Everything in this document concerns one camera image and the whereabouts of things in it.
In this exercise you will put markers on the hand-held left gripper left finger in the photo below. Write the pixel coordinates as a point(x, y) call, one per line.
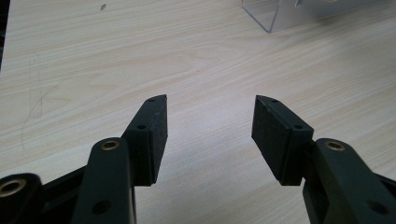
point(149, 146)

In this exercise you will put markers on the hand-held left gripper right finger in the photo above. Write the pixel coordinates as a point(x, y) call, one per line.
point(277, 143)

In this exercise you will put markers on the clear acrylic divider organizer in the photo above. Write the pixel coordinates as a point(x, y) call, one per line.
point(311, 12)

